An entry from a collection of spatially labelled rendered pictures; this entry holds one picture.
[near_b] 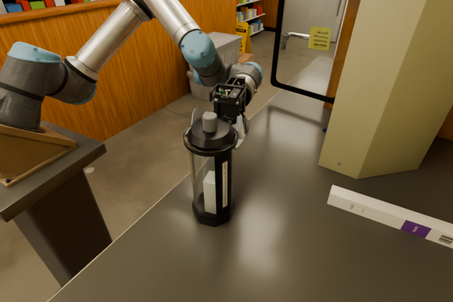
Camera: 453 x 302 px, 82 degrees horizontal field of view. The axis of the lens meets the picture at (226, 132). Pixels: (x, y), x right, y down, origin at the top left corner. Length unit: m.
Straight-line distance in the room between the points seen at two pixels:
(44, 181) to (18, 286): 1.13
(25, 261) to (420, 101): 2.01
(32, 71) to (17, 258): 1.38
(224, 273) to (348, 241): 0.28
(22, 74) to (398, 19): 0.91
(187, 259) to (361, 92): 0.54
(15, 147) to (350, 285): 0.86
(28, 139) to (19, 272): 1.22
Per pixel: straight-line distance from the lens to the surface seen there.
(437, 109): 0.83
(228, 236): 0.63
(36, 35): 2.25
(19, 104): 0.90
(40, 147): 0.92
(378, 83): 0.69
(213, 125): 0.49
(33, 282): 1.93
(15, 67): 0.91
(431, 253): 0.74
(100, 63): 1.00
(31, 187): 0.89
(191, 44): 0.64
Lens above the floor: 1.46
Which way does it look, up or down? 34 degrees down
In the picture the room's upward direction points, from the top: straight up
